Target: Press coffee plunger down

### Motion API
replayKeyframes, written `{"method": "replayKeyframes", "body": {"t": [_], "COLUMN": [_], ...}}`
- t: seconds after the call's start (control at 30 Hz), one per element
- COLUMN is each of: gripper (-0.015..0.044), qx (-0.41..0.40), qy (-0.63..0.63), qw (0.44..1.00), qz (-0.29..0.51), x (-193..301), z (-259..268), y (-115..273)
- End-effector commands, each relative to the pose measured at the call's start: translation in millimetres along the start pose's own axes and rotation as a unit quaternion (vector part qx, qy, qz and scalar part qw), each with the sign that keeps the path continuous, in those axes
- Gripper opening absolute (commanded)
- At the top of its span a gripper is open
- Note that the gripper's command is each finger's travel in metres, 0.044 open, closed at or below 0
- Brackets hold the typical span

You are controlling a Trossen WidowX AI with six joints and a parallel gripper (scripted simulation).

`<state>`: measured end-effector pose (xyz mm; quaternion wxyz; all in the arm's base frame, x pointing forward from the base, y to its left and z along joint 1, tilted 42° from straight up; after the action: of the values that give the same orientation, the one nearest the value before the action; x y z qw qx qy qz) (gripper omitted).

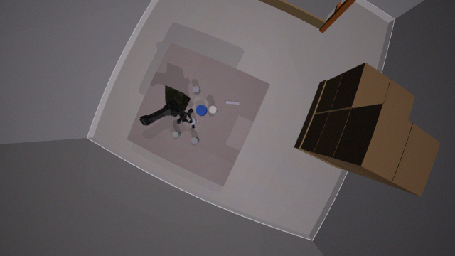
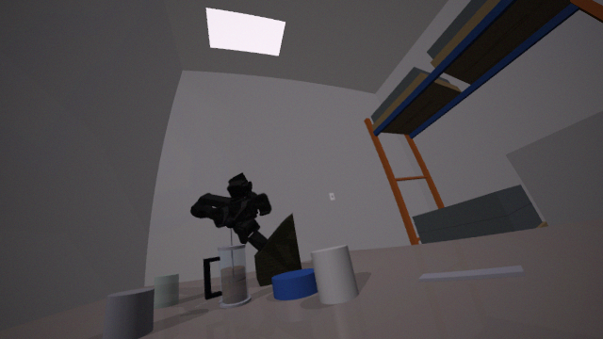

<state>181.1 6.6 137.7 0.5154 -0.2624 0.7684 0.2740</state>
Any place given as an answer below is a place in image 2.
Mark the blue short cylinder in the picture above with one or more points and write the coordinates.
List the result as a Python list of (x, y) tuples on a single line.
[(293, 285)]

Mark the glass french press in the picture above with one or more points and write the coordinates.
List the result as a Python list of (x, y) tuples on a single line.
[(234, 290)]

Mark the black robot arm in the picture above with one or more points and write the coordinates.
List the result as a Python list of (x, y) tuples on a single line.
[(238, 187)]

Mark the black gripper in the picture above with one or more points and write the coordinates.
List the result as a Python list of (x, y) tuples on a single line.
[(242, 210)]

